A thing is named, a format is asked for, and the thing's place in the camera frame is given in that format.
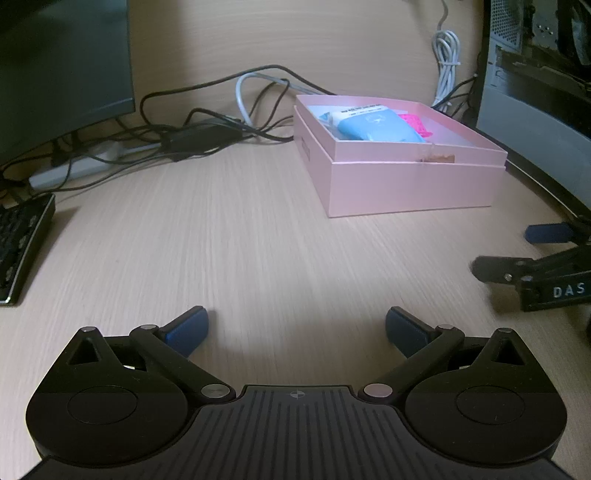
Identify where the pink plastic strainer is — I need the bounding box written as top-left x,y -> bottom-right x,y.
396,111 -> 435,140

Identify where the black cable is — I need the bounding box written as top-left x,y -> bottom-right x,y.
139,64 -> 343,141
450,74 -> 479,126

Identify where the black computer monitor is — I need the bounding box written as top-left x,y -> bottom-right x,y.
0,0 -> 136,163

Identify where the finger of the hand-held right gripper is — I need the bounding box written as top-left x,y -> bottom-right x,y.
526,220 -> 591,246
468,255 -> 534,288

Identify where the black computer case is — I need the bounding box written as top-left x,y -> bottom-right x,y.
475,0 -> 591,219

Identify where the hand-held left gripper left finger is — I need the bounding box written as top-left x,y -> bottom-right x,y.
44,305 -> 234,403

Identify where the grey cable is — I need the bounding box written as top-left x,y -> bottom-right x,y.
235,71 -> 339,128

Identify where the white power strip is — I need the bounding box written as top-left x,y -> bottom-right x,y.
28,140 -> 154,190

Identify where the black power adapter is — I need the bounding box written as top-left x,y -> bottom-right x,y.
161,119 -> 246,158

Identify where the white coiled cable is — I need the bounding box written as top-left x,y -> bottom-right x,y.
431,0 -> 463,112

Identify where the blue wet wipes packet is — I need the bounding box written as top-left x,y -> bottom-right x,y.
308,104 -> 426,144

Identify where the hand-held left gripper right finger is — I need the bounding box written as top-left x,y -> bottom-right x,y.
358,305 -> 550,404

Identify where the black keyboard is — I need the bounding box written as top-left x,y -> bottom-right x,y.
0,192 -> 57,306

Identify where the pink cardboard box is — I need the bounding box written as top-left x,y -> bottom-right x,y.
293,94 -> 509,218

